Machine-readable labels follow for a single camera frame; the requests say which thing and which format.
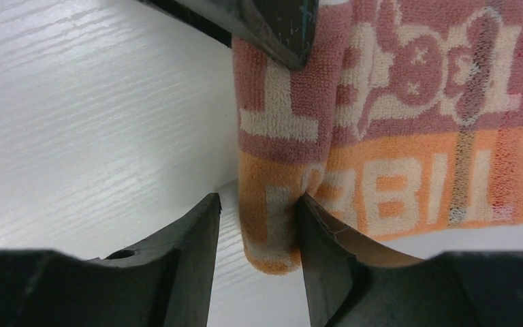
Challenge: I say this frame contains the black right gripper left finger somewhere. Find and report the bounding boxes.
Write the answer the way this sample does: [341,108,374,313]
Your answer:
[0,193,221,326]

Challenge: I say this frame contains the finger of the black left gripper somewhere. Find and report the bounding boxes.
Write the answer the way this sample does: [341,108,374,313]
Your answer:
[143,0,319,71]

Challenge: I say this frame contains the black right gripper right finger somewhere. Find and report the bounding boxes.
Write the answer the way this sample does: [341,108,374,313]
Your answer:
[295,195,523,326]

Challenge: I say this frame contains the cream rabbit text towel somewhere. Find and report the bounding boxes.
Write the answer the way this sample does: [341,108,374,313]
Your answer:
[232,1,523,275]

